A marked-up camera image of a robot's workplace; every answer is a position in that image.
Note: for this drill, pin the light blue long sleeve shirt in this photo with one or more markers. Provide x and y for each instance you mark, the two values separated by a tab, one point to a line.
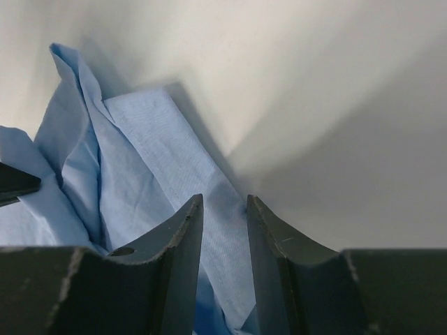
113	169

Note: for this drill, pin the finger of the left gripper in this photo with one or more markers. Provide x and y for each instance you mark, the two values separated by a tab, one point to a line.
15	183

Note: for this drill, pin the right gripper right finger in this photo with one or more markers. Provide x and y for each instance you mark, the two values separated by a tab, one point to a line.
303	287

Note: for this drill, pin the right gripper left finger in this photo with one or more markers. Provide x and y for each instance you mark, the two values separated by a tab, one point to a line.
145	287

